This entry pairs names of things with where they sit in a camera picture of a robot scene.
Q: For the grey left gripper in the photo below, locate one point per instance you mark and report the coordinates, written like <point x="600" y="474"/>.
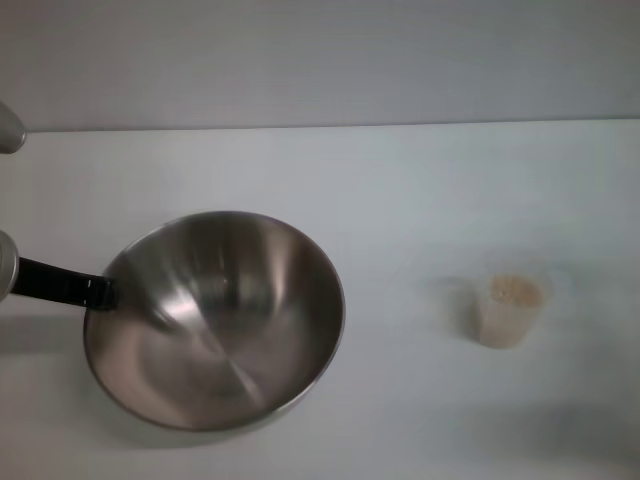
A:
<point x="7" y="267"/>

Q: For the stainless steel bowl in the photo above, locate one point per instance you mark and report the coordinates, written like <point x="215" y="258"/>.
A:
<point x="220" y="340"/>

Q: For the clear plastic measuring cup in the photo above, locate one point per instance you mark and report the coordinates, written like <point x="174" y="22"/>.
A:
<point x="505" y="341"/>

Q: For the white rice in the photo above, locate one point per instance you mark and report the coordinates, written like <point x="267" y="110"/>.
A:
<point x="515" y="295"/>

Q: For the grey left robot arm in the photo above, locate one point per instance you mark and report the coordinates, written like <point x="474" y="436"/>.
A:
<point x="9" y="130"/>

